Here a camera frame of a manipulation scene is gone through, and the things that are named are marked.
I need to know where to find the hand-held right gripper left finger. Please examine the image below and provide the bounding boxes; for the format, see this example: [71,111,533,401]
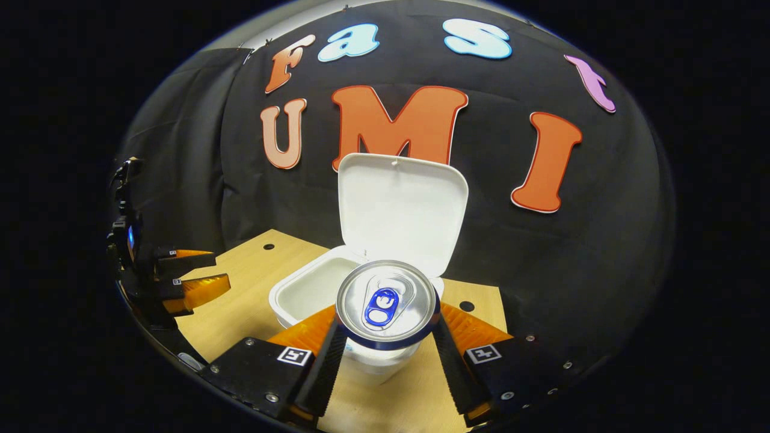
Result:
[199,304,350,429]

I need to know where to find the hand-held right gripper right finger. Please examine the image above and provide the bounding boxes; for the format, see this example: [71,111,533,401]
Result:
[432,302,578,428]

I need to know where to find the silver pop can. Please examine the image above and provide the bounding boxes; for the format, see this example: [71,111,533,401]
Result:
[336,260,443,351]

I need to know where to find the white desktop garbage bin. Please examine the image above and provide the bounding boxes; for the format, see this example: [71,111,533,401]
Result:
[268,152,470,385]

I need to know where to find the wooden desktop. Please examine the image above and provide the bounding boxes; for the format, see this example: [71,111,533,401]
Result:
[174,229,509,433]

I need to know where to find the black backdrop cloth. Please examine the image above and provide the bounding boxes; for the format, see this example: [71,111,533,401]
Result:
[114,0,677,385]

